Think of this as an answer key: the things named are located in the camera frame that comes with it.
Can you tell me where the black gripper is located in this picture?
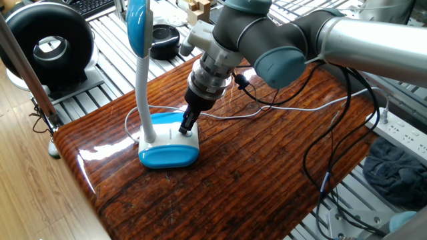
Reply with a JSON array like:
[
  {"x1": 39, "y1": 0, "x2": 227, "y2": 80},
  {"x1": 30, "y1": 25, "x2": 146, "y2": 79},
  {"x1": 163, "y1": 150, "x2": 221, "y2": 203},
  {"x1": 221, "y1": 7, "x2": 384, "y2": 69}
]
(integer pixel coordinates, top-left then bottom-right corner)
[{"x1": 179, "y1": 86, "x2": 218, "y2": 135}]

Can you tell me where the blue white desk lamp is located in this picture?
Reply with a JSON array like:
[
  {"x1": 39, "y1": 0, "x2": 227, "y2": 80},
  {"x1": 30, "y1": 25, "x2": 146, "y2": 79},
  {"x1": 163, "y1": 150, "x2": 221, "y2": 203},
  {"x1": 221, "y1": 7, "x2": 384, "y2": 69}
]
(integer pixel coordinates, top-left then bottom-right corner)
[{"x1": 125, "y1": 0, "x2": 200, "y2": 169}]

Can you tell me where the brown wooden board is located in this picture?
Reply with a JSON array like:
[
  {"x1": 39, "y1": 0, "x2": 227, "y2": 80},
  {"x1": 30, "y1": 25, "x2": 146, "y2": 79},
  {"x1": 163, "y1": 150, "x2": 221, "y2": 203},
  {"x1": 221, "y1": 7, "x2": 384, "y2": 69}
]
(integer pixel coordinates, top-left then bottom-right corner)
[{"x1": 53, "y1": 55, "x2": 380, "y2": 240}]

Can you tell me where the black round speaker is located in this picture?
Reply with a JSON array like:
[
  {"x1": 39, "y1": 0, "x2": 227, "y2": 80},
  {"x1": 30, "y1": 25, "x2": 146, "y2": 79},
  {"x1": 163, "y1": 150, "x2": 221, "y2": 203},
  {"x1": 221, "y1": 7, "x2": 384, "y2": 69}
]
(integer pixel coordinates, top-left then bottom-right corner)
[{"x1": 149, "y1": 24, "x2": 181, "y2": 61}]

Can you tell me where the wooden block puzzle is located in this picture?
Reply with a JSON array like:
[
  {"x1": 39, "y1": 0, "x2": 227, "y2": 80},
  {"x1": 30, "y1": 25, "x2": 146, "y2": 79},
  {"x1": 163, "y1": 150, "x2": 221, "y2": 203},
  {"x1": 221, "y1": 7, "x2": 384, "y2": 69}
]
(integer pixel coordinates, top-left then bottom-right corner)
[{"x1": 186, "y1": 0, "x2": 211, "y2": 26}]

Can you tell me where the clear plastic bag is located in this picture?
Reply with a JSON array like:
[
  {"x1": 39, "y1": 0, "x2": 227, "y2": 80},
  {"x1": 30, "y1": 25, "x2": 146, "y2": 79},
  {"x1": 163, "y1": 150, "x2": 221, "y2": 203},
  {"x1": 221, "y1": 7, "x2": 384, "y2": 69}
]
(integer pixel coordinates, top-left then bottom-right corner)
[{"x1": 151, "y1": 1, "x2": 189, "y2": 27}]

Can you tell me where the small white oval object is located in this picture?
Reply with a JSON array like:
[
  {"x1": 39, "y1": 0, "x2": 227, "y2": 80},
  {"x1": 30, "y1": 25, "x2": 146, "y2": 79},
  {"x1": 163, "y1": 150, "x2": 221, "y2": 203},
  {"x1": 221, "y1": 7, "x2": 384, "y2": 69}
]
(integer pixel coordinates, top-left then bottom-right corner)
[{"x1": 47, "y1": 137, "x2": 61, "y2": 159}]

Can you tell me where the black keyboard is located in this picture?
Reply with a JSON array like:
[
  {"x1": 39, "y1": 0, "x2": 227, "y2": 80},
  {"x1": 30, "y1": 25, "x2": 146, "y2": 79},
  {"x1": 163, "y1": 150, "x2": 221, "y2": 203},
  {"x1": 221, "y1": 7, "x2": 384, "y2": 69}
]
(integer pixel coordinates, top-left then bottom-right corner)
[{"x1": 68, "y1": 0, "x2": 116, "y2": 18}]

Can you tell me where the white power strip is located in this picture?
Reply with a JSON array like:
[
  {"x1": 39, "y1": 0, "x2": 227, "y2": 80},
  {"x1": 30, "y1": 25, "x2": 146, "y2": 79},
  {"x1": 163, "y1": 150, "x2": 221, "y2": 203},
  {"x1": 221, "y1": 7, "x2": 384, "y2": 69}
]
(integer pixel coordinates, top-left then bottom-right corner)
[{"x1": 365, "y1": 106, "x2": 427, "y2": 166}]

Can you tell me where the dark grey cloth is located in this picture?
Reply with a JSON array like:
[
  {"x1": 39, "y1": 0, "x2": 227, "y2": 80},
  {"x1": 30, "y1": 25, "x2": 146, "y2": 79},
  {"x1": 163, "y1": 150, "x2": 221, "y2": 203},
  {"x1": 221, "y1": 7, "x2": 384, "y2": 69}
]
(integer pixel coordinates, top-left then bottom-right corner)
[{"x1": 362, "y1": 136, "x2": 427, "y2": 211}]

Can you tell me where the black camera cable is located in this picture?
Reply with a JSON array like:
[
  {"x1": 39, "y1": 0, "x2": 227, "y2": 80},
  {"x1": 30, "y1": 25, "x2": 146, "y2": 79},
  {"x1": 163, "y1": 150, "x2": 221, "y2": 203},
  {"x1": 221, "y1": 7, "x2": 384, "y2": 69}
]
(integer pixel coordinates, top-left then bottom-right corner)
[{"x1": 232, "y1": 61, "x2": 323, "y2": 107}]

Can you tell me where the white lamp power cable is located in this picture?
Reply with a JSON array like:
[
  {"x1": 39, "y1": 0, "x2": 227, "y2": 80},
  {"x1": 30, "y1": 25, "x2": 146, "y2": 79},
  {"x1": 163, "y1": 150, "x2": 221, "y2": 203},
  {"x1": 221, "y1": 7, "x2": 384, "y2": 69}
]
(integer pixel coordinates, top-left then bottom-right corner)
[{"x1": 124, "y1": 87, "x2": 390, "y2": 143}]

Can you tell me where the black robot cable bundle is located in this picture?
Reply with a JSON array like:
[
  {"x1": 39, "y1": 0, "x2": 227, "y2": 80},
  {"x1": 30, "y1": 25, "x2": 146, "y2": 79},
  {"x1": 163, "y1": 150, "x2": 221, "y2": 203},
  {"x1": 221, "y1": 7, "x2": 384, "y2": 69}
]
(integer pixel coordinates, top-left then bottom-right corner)
[{"x1": 302, "y1": 63, "x2": 390, "y2": 240}]

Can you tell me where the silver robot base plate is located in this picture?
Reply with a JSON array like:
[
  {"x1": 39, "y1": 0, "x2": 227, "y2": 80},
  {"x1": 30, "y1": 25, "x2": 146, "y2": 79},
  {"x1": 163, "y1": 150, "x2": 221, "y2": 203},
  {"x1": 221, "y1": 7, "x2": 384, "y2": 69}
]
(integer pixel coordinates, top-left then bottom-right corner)
[{"x1": 328, "y1": 208, "x2": 401, "y2": 240}]

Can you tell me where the black ring-shaped fan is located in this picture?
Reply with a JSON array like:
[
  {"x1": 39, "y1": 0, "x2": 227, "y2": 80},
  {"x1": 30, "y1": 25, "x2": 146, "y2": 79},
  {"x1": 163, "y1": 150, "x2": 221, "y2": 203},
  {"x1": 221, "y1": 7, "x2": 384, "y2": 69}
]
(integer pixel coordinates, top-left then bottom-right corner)
[{"x1": 0, "y1": 1, "x2": 106, "y2": 104}]

